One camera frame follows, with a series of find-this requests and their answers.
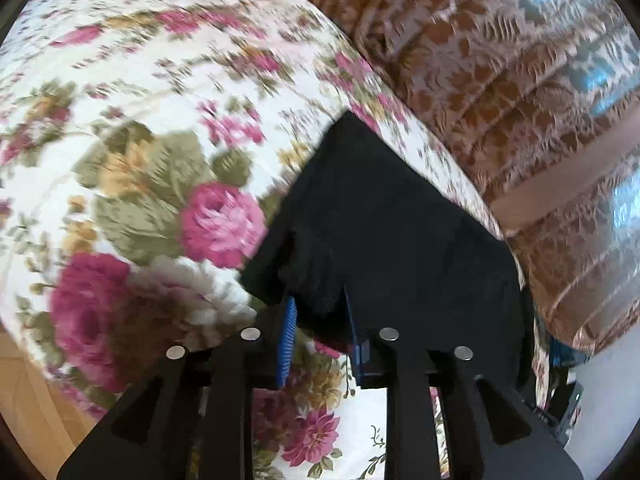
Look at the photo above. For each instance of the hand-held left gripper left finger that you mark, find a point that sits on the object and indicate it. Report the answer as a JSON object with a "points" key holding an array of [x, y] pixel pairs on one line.
{"points": [[286, 345]]}

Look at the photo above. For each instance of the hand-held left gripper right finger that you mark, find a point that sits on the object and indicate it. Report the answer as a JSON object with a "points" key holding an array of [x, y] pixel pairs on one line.
{"points": [[358, 355]]}

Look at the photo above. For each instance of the black pants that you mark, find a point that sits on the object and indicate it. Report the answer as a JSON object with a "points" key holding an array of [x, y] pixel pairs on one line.
{"points": [[390, 220]]}

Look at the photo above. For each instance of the floral bedsheet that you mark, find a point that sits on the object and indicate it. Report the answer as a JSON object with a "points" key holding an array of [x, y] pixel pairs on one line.
{"points": [[150, 110]]}

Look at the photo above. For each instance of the brown patterned curtain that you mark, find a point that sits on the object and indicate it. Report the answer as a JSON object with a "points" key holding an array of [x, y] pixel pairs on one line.
{"points": [[500, 85]]}

